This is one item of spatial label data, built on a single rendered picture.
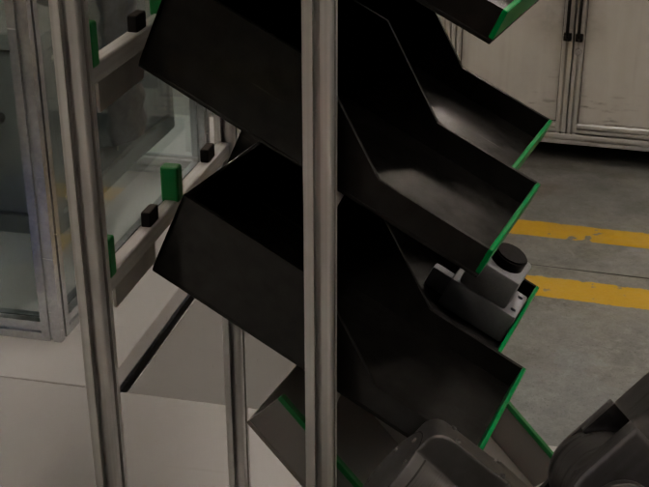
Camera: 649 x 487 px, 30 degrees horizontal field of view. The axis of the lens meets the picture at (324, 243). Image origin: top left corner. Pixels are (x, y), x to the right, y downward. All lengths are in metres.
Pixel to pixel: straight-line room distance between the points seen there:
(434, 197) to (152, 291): 1.07
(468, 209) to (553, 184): 3.79
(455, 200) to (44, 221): 0.91
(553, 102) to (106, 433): 4.01
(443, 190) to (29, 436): 0.82
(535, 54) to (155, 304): 3.15
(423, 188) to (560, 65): 3.92
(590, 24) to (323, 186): 3.98
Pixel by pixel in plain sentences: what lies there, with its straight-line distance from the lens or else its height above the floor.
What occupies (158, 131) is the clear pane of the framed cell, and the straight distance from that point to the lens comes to 2.10.
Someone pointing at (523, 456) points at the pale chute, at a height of 1.02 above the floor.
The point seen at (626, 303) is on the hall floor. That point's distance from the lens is 3.81.
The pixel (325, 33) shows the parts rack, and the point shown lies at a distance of 0.77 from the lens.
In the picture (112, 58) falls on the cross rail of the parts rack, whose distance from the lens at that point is 0.89.
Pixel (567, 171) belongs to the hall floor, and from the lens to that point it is 4.81.
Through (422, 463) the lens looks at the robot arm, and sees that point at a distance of 0.66.
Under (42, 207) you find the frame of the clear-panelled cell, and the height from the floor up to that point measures 1.07.
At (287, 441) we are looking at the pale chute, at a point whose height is 1.18.
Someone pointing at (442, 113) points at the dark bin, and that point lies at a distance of 1.02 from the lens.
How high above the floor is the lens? 1.71
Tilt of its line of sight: 25 degrees down
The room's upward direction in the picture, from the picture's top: straight up
